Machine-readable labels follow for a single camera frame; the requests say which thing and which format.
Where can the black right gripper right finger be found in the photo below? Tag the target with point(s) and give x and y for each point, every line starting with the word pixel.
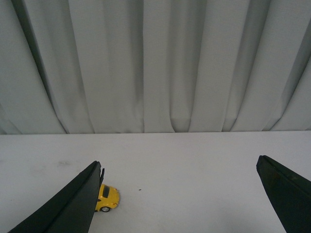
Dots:
pixel 289 194

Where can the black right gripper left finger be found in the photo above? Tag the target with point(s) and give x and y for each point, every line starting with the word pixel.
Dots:
pixel 71 210

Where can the yellow beetle toy car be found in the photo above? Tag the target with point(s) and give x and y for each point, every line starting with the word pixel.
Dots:
pixel 108 199

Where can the grey pleated curtain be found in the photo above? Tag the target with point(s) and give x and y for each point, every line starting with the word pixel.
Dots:
pixel 154 66

